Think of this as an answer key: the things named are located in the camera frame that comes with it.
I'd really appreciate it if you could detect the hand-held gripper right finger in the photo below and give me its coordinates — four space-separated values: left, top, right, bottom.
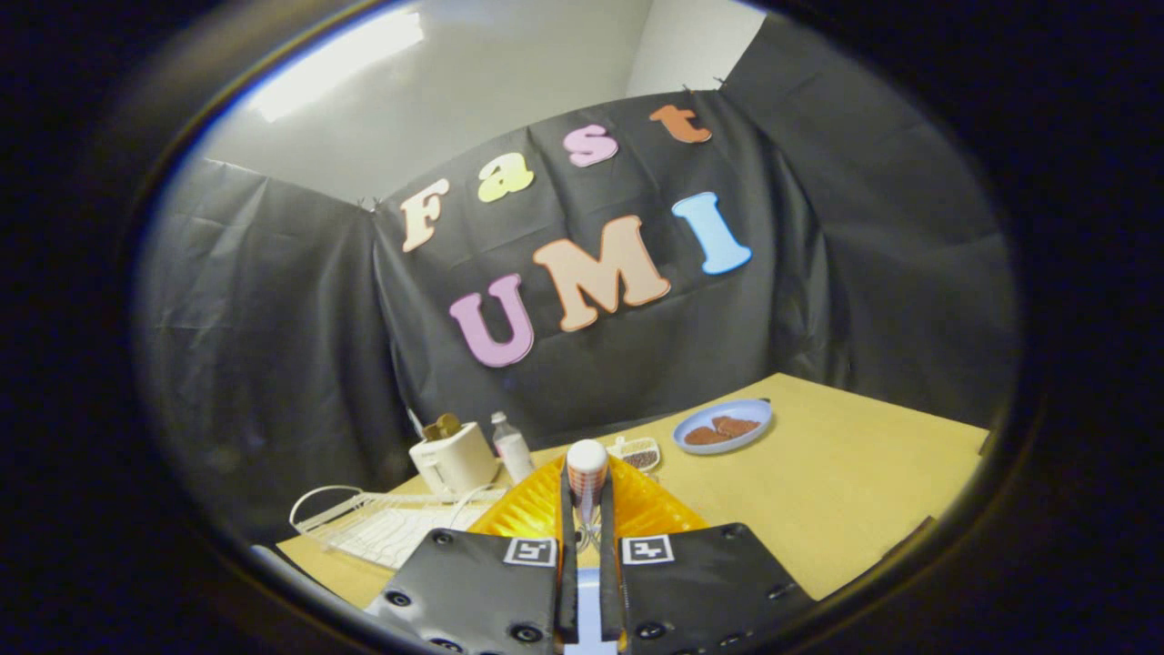
598 453 815 655

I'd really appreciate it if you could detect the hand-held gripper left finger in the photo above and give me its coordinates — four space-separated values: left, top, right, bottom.
368 455 580 655

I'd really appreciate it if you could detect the light blue plate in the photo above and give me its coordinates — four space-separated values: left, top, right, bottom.
578 569 603 655

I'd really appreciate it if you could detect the checkered cup with white lid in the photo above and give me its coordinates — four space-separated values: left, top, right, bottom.
566 439 609 530

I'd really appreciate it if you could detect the clear container of beans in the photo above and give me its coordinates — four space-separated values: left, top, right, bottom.
607 437 662 472

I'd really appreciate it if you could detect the clear plastic bottle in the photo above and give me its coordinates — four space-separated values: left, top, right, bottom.
491 411 536 483

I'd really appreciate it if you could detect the white toaster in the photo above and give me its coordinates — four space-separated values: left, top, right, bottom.
408 421 499 497

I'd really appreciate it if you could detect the black backdrop cloth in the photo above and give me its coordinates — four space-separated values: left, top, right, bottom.
136 14 1019 547

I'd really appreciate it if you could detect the white wire dish rack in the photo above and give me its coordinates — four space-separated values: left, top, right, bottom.
289 485 510 572

